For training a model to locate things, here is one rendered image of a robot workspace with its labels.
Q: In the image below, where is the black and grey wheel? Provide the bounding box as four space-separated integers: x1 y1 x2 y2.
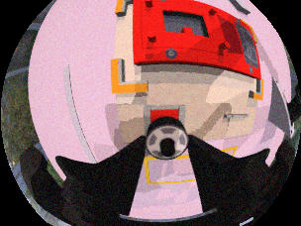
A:
146 116 189 161

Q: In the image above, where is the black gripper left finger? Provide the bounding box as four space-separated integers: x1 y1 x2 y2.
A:
55 136 147 216

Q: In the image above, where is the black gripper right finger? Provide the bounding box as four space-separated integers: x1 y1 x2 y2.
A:
187 134 270 212

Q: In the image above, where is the yellow rectangular outline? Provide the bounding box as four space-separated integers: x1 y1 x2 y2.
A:
144 146 238 184

